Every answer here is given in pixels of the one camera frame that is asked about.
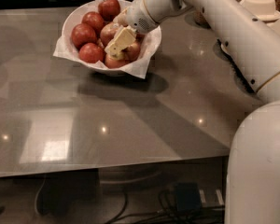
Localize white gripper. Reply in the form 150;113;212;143
105;0;159;60

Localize black mat under plates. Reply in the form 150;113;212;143
217;40;254;94

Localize red apple top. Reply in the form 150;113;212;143
98;0;120;21

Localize blue power box under table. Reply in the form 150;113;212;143
174;183;202;211

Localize glass jar with grains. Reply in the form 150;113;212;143
194;11;209;27

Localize large red-yellow apple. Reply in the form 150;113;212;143
100;22;119;47

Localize red apple upper left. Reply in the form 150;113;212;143
82;11;105;33

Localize white paper bowl liner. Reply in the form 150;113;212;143
52;0;162;80

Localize white bowl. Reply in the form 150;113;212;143
61;0;162;77

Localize pale red apple right front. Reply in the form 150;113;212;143
124;41;141;62

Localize yellow-red apple front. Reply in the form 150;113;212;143
105;55;130;69

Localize red apple front left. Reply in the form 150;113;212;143
79;43;105;63

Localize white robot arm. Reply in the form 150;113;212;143
115;0;280;224

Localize black cables under table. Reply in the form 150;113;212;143
104;184;227;224

